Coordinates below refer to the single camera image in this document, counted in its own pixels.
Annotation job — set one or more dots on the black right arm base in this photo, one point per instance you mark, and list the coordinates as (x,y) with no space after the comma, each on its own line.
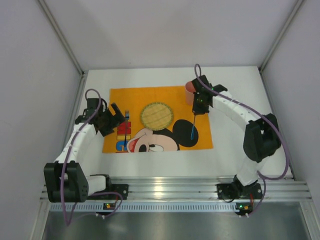
(228,192)

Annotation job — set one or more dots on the orange cartoon print cloth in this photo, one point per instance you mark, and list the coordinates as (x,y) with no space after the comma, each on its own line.
(176,137)

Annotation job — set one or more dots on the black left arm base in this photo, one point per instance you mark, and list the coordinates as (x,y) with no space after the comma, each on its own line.
(122,189)

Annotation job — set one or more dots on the yellow woven round plate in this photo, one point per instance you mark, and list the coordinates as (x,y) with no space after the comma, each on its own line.
(156,116)

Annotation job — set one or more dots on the aluminium mounting rail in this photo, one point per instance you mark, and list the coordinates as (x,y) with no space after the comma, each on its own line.
(194,195)

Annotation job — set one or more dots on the pink plastic cup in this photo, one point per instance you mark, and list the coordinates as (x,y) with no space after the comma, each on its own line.
(189,93)

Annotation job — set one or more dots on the blue metal spoon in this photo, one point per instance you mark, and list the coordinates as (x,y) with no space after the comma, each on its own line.
(192,134)

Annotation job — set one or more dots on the blue metal fork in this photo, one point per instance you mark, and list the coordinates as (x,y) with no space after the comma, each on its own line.
(127,117)

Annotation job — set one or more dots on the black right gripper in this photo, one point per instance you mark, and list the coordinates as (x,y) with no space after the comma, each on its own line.
(199,108)

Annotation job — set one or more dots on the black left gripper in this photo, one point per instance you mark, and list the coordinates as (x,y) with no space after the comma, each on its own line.
(110,120)

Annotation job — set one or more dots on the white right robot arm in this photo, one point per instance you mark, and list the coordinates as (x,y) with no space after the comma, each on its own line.
(260,139)

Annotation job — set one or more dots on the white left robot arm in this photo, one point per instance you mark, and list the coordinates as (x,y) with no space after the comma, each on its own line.
(75,176)

